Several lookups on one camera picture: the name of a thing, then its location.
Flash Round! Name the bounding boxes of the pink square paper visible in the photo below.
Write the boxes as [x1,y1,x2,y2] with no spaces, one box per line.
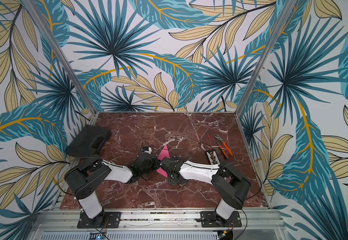
[156,145,171,178]

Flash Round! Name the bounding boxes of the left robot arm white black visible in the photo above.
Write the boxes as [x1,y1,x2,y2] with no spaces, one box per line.
[64,152,159,224]

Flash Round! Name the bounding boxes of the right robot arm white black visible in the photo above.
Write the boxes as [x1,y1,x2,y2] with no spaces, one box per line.
[160,158,251,221]

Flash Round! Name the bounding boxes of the red test probe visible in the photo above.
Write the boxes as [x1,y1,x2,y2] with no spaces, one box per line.
[207,135,212,148]

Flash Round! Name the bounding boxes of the black plastic case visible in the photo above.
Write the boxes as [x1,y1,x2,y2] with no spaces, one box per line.
[65,125,112,158]

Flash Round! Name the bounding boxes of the green circuit board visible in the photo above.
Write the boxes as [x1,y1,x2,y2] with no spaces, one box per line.
[89,232,107,240]

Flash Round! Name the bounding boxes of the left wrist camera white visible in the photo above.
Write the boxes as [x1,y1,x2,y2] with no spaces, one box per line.
[141,146,152,155]

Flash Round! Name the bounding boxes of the orange handled pliers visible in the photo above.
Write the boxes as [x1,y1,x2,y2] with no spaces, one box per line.
[214,135,233,159]

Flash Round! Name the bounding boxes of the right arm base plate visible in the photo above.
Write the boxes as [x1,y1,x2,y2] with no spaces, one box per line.
[200,211,242,228]

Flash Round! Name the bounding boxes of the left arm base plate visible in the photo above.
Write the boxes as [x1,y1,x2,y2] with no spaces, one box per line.
[77,211,121,229]

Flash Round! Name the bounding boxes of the aluminium front rail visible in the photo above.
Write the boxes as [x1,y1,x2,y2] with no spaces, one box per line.
[28,208,291,240]

